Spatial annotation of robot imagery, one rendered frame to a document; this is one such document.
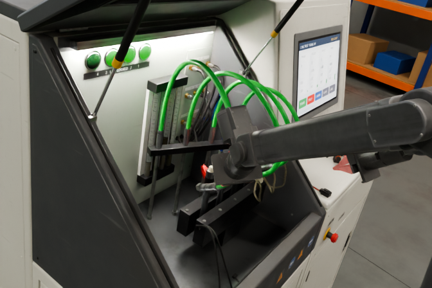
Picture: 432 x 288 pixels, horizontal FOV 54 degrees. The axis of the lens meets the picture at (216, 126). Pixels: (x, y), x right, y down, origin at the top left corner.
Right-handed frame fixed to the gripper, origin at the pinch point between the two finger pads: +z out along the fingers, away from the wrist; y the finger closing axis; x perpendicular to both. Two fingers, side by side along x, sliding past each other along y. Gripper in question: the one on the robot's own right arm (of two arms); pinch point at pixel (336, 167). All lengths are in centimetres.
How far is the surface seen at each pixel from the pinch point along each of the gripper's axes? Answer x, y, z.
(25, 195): 62, 19, 50
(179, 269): 29, -14, 43
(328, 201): -21.6, -10.9, 25.2
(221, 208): 14.1, -1.4, 34.2
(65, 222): 58, 8, 38
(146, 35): 30, 49, 20
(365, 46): -488, 135, 259
